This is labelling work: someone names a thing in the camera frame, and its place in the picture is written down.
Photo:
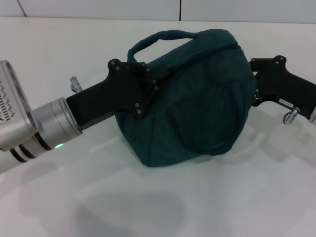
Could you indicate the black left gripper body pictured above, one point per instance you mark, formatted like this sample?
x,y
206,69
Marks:
x,y
106,96

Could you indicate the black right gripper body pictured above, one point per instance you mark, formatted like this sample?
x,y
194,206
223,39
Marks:
x,y
284,84

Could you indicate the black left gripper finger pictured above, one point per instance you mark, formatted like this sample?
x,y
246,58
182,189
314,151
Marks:
x,y
139,67
150,92

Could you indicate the dark teal insulated bag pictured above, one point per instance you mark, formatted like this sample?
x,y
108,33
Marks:
x,y
192,103

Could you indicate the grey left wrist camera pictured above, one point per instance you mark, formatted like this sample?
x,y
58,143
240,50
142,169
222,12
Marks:
x,y
12,106

